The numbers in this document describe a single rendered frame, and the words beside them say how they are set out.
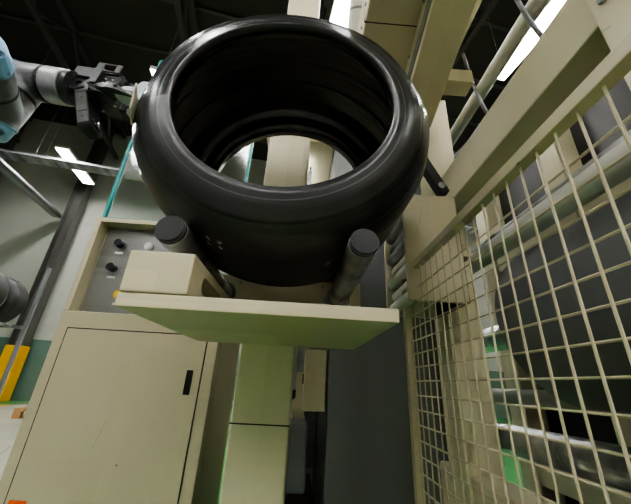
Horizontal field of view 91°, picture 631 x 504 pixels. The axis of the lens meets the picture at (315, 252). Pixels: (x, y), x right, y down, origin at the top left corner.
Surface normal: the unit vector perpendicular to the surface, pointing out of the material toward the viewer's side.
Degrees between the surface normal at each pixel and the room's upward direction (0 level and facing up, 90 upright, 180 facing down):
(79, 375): 90
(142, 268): 90
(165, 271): 90
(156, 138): 95
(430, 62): 162
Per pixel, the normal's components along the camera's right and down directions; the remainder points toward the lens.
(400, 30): -0.05, 0.92
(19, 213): 0.22, -0.37
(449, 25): -0.03, 0.75
